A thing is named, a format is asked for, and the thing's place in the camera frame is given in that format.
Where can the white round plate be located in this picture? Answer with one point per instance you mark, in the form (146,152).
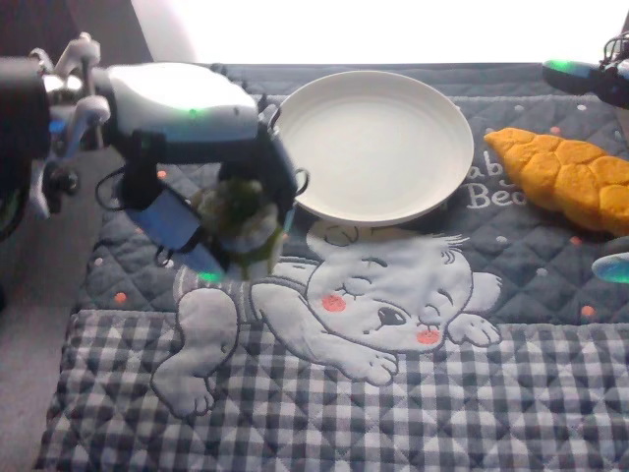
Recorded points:
(373,147)

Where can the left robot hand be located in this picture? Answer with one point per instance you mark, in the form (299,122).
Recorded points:
(187,103)

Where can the grey quilt with printed bear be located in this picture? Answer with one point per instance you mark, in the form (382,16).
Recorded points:
(344,393)

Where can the green white small toy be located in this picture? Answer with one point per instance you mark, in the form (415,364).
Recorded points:
(245,221)

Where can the orange object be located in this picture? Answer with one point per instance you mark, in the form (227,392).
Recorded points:
(565,172)

